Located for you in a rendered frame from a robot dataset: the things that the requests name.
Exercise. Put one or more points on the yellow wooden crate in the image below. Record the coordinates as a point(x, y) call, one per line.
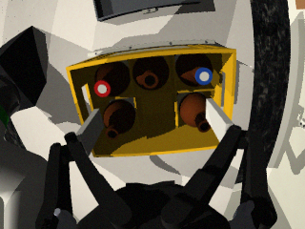
point(155, 130)

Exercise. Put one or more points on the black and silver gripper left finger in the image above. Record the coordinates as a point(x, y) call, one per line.
point(56, 210)

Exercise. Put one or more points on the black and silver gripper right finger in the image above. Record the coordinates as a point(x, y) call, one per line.
point(256, 209)

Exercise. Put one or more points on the grey flat rail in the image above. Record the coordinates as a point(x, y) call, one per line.
point(149, 45)

